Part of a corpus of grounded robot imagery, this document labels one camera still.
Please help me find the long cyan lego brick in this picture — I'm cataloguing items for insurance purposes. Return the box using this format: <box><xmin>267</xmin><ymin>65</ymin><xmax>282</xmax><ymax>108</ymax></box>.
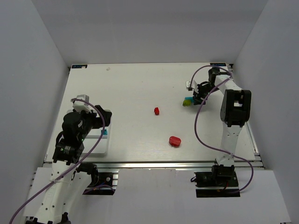
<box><xmin>184</xmin><ymin>97</ymin><xmax>194</xmax><ymax>104</ymax></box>

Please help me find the small cyan lego brick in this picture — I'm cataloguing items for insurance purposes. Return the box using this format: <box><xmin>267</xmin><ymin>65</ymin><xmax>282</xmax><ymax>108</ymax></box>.
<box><xmin>102</xmin><ymin>129</ymin><xmax>108</xmax><ymax>135</ymax></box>

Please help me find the small red lego brick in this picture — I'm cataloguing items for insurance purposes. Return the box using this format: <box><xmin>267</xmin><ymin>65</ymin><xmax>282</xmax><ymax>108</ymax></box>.
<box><xmin>154</xmin><ymin>107</ymin><xmax>160</xmax><ymax>115</ymax></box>

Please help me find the large red rounded lego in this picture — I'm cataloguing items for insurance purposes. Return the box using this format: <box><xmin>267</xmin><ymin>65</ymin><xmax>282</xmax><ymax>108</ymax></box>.
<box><xmin>169</xmin><ymin>136</ymin><xmax>181</xmax><ymax>147</ymax></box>

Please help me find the green lego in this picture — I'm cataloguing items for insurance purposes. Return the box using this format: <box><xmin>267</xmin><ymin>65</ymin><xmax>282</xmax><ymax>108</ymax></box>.
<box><xmin>183</xmin><ymin>101</ymin><xmax>192</xmax><ymax>106</ymax></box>

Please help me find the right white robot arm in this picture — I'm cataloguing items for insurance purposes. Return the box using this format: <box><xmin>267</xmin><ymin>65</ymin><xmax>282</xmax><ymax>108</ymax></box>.
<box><xmin>188</xmin><ymin>65</ymin><xmax>251</xmax><ymax>187</ymax></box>

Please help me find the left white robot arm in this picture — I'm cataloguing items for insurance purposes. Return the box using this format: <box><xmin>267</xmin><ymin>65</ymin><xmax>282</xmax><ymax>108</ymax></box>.
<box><xmin>26</xmin><ymin>104</ymin><xmax>112</xmax><ymax>224</ymax></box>

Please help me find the right blue corner label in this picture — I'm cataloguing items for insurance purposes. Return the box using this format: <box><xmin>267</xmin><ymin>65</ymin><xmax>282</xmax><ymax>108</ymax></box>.
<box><xmin>210</xmin><ymin>63</ymin><xmax>227</xmax><ymax>67</ymax></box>

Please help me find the blue corner label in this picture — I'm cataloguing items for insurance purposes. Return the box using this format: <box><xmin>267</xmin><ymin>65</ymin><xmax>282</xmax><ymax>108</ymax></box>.
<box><xmin>210</xmin><ymin>63</ymin><xmax>227</xmax><ymax>67</ymax></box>
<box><xmin>71</xmin><ymin>64</ymin><xmax>87</xmax><ymax>69</ymax></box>

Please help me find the white divided sorting tray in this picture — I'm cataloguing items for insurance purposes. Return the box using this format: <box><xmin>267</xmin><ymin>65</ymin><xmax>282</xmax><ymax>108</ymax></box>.
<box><xmin>63</xmin><ymin>118</ymin><xmax>110</xmax><ymax>155</ymax></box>

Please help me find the left blue corner label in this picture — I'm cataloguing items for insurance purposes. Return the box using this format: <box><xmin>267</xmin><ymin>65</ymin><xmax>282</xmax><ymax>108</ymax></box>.
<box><xmin>71</xmin><ymin>64</ymin><xmax>87</xmax><ymax>69</ymax></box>

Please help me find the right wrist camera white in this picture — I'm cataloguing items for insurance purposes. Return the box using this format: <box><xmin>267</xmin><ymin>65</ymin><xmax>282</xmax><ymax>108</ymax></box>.
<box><xmin>186</xmin><ymin>80</ymin><xmax>198</xmax><ymax>92</ymax></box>

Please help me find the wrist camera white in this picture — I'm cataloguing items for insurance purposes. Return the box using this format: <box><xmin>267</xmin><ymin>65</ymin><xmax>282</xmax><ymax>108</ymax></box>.
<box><xmin>71</xmin><ymin>94</ymin><xmax>91</xmax><ymax>113</ymax></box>
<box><xmin>186</xmin><ymin>80</ymin><xmax>198</xmax><ymax>92</ymax></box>

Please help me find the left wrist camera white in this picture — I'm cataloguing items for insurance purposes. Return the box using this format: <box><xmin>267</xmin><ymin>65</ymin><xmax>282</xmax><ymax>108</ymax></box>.
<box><xmin>71</xmin><ymin>94</ymin><xmax>91</xmax><ymax>113</ymax></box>

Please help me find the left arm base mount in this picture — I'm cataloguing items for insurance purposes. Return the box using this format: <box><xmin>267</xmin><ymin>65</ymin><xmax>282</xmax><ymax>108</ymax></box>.
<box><xmin>76</xmin><ymin>163</ymin><xmax>115</xmax><ymax>196</ymax></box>

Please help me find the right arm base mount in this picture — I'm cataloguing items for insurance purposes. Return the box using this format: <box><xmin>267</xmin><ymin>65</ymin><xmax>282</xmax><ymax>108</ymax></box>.
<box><xmin>190</xmin><ymin>165</ymin><xmax>240</xmax><ymax>198</ymax></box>

